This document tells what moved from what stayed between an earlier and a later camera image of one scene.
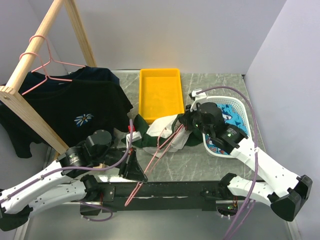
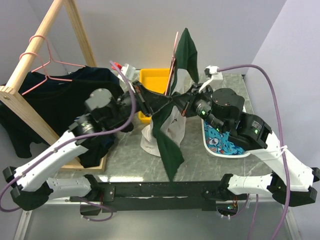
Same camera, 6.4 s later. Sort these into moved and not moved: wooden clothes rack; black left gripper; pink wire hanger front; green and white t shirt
Moved: green and white t shirt; black left gripper
Not moved: wooden clothes rack; pink wire hanger front
